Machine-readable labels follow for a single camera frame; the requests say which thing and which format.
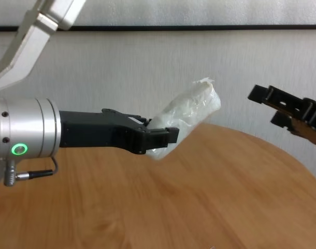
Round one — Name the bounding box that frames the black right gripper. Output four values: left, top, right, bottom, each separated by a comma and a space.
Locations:
247, 84, 316, 148

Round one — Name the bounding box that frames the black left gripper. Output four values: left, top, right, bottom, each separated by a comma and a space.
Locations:
59, 108, 180, 156

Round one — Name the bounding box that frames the left arm cable with connector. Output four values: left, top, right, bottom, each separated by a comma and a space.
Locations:
4, 156, 59, 187

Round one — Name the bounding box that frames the white plastic-wrapped sandbag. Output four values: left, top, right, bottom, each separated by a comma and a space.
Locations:
147, 77, 222, 161

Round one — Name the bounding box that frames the black wall rail strip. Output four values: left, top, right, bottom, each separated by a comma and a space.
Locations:
0, 24, 316, 33

